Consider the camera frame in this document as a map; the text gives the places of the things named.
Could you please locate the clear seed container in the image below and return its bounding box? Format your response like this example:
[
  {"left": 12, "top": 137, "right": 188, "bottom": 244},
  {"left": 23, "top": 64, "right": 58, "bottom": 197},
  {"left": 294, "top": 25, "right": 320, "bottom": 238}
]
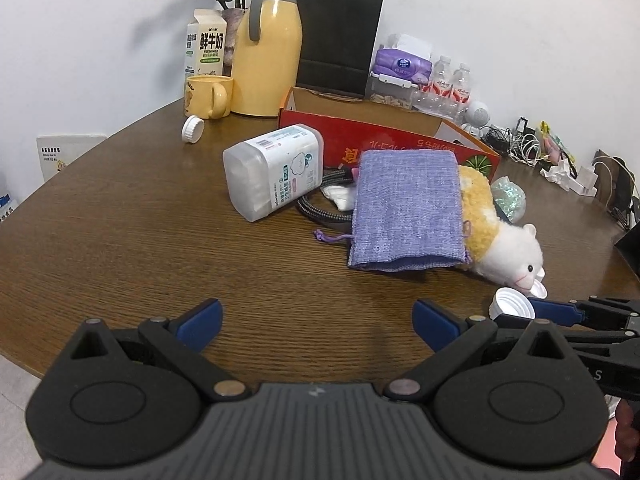
[{"left": 367, "top": 72, "right": 418, "bottom": 110}]

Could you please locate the white power adapter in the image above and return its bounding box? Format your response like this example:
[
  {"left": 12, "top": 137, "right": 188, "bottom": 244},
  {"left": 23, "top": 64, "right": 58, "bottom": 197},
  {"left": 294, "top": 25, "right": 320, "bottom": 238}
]
[{"left": 540, "top": 158, "right": 598, "bottom": 197}]

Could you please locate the red orange cardboard box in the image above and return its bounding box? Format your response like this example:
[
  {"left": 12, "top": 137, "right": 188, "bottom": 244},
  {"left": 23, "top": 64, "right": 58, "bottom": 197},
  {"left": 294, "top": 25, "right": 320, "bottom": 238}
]
[{"left": 278, "top": 87, "right": 500, "bottom": 179}]

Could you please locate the yellow mug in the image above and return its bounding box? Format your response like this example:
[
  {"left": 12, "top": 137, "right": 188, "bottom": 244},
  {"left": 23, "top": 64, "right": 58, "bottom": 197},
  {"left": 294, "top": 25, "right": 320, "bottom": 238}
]
[{"left": 183, "top": 75, "right": 234, "bottom": 120}]

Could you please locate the alpaca plush toy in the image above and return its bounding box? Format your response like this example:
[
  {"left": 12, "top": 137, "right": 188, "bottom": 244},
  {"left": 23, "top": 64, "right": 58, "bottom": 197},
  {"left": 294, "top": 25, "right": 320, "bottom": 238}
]
[{"left": 459, "top": 166, "right": 544, "bottom": 295}]

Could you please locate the black braided cable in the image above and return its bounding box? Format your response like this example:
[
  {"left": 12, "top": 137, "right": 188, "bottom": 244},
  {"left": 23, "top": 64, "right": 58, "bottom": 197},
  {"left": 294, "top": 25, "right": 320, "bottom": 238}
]
[{"left": 294, "top": 168, "right": 357, "bottom": 224}]

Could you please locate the purple cloth pouch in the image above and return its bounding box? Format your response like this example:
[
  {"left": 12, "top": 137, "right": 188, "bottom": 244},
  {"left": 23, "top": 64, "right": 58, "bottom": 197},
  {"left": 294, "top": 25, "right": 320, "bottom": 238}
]
[{"left": 314, "top": 148, "right": 468, "bottom": 272}]

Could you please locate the milk carton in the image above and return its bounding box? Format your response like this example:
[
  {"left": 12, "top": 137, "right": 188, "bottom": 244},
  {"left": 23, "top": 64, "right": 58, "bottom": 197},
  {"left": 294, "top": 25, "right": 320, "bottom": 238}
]
[{"left": 184, "top": 9, "right": 227, "bottom": 78}]

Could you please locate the white wall panel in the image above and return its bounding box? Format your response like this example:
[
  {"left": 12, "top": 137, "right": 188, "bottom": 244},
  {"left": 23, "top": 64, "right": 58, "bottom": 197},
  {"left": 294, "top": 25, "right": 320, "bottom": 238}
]
[{"left": 36, "top": 133, "right": 107, "bottom": 181}]

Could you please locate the purple tissue pack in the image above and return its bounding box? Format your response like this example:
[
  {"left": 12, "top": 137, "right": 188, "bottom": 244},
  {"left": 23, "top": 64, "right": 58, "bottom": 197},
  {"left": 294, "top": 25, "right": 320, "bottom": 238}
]
[{"left": 372, "top": 34, "right": 433, "bottom": 84}]

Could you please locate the white cotton swab jar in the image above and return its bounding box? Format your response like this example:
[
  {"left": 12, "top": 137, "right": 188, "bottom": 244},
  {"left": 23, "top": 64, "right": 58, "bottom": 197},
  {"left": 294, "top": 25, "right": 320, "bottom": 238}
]
[{"left": 222, "top": 124, "right": 324, "bottom": 222}]

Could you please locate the water bottle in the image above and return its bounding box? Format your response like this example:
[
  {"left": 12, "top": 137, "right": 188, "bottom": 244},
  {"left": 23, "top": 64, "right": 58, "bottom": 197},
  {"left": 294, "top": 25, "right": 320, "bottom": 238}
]
[
  {"left": 445, "top": 63, "right": 471, "bottom": 122},
  {"left": 416, "top": 55, "right": 451, "bottom": 114}
]

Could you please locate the tangled cables pile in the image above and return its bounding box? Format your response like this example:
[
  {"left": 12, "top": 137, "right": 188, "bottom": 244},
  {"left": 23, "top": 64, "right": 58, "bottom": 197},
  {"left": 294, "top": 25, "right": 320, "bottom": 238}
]
[{"left": 482, "top": 116, "right": 551, "bottom": 166}]

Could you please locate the pink glass vase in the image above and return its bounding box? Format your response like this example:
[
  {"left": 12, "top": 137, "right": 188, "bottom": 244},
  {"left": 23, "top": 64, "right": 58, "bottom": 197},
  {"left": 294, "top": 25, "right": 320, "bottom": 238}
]
[{"left": 221, "top": 9, "right": 245, "bottom": 74}]

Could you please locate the glittery clear ball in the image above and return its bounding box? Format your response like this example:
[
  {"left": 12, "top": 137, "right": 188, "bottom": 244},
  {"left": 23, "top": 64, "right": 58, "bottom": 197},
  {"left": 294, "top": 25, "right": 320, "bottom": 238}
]
[{"left": 490, "top": 176, "right": 526, "bottom": 223}]

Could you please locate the white ribbed bottle cap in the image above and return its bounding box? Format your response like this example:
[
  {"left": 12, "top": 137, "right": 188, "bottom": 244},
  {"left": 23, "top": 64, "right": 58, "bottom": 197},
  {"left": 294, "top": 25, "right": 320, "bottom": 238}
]
[{"left": 488, "top": 287, "right": 536, "bottom": 320}]

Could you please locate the black paper bag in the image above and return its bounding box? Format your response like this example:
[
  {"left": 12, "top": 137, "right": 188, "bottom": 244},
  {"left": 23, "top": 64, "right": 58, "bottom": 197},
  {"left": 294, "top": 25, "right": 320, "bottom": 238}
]
[{"left": 296, "top": 0, "right": 383, "bottom": 99}]

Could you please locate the white robot speaker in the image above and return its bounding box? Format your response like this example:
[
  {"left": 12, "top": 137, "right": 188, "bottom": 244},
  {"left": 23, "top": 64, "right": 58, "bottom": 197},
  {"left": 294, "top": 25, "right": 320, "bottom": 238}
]
[{"left": 461, "top": 101, "right": 490, "bottom": 139}]

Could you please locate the yellow thermos jug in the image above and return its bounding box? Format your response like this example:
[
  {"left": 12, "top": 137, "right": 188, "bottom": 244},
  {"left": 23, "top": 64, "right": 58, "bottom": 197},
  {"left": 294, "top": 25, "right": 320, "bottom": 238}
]
[{"left": 231, "top": 0, "right": 303, "bottom": 117}]

